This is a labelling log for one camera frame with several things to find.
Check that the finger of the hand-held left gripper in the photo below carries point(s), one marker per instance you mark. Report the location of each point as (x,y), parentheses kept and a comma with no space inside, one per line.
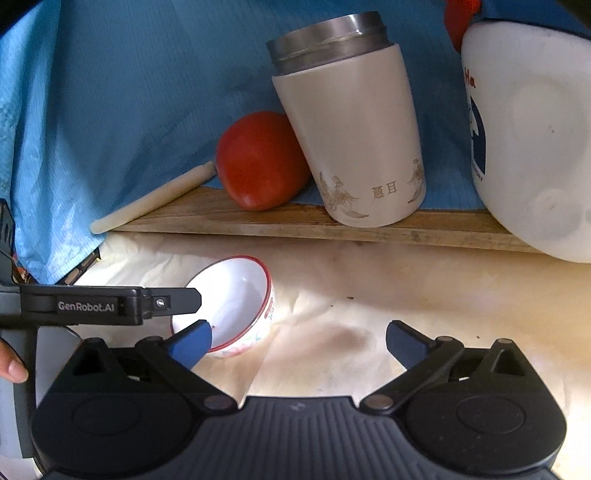
(178,302)

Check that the person's left hand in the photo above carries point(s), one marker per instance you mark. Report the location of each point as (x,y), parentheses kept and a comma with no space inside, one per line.
(13,364)

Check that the white ceramic bowl red rim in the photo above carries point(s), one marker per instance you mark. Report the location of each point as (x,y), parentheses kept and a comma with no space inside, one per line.
(235,300)

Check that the light blue lab coat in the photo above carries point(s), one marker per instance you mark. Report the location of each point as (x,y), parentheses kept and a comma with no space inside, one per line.
(138,92)

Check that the red tomato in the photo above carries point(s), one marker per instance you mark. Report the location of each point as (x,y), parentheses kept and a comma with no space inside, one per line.
(261,161)

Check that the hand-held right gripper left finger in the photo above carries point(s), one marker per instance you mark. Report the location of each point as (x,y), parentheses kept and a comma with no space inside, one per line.
(190,344)

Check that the cream tablecloth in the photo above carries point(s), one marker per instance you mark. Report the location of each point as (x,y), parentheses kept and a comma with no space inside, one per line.
(369,286)

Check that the white water bottle blue lid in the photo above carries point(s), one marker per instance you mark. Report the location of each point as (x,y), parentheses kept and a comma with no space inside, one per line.
(531,138)

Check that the wooden shelf board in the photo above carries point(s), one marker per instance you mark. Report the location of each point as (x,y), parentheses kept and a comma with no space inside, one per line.
(300,224)

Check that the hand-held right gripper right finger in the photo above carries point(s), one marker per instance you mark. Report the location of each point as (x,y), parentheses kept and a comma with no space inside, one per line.
(408,345)

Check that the cream rolling pin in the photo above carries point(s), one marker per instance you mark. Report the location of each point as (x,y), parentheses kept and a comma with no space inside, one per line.
(157,198)

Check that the beige thermos cup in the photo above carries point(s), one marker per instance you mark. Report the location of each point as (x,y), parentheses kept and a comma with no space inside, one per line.
(355,138)

